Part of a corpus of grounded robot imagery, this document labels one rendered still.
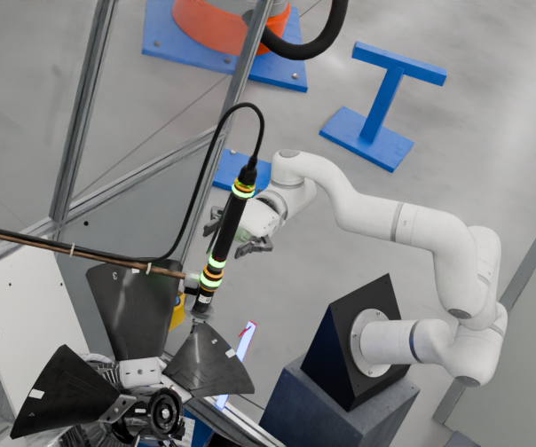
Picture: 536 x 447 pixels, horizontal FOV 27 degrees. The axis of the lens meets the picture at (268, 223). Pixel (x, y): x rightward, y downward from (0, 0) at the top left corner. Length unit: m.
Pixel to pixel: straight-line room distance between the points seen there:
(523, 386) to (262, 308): 1.15
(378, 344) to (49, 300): 0.92
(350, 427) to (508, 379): 1.39
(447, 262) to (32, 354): 0.97
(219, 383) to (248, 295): 2.09
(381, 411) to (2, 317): 1.15
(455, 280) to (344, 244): 2.84
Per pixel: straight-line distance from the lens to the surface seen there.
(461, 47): 7.52
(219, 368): 2.75
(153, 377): 2.57
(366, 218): 2.42
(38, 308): 2.65
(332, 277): 5.07
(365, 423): 3.13
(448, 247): 2.41
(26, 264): 2.63
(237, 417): 3.10
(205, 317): 2.43
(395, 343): 3.01
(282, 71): 6.36
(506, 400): 4.46
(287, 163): 2.44
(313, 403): 3.16
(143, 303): 2.55
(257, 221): 2.37
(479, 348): 2.85
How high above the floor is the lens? 3.08
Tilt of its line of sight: 36 degrees down
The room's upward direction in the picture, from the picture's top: 21 degrees clockwise
